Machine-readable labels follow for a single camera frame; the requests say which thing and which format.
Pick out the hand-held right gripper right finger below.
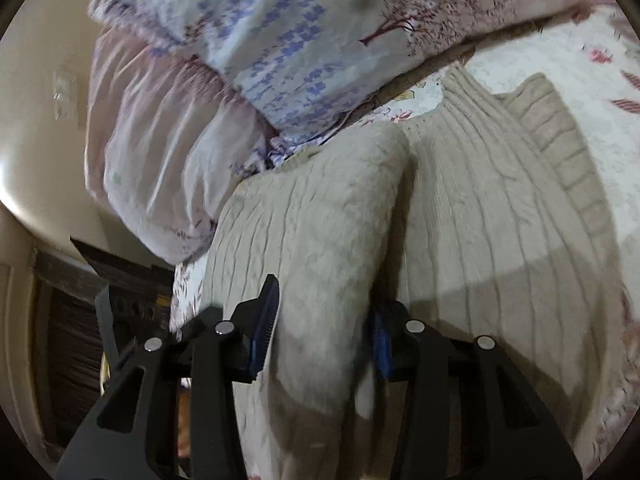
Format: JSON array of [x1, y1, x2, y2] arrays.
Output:
[[367, 300, 583, 480]]

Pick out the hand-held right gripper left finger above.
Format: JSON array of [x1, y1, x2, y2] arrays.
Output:
[[55, 274, 281, 480]]

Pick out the beige cable-knit sweater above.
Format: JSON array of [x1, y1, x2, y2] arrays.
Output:
[[200, 67, 632, 480]]

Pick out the dark wooden nightstand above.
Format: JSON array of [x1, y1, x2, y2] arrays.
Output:
[[30, 237, 183, 463]]

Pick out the pink floral pillow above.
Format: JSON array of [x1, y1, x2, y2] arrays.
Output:
[[84, 27, 283, 266]]

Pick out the blue floral tree-print pillow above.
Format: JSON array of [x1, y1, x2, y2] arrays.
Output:
[[89, 0, 601, 133]]

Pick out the floral bed sheet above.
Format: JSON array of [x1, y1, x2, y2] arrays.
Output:
[[167, 2, 640, 480]]

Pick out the white wall socket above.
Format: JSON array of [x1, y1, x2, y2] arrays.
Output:
[[51, 71, 80, 122]]

